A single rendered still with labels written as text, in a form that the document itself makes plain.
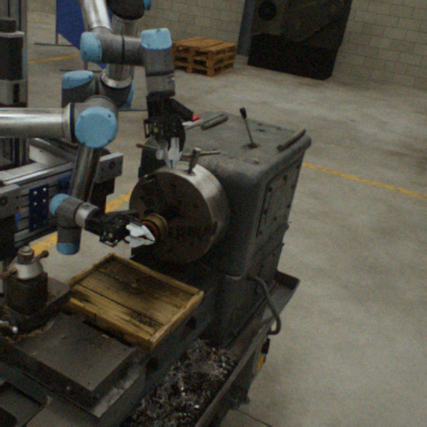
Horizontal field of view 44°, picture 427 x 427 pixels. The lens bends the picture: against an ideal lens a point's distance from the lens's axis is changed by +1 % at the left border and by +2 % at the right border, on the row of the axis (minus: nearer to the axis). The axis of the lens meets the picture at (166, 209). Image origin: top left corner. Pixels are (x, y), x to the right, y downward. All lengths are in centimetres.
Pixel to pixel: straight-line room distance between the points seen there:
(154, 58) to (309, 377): 197
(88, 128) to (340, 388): 194
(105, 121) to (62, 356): 64
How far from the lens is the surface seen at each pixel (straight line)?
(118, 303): 160
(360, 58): 1162
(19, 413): 136
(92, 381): 123
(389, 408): 292
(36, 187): 195
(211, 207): 159
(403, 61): 1153
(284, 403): 271
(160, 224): 156
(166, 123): 136
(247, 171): 170
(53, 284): 143
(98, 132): 150
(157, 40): 137
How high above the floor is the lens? 184
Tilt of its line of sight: 26 degrees down
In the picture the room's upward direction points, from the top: 7 degrees clockwise
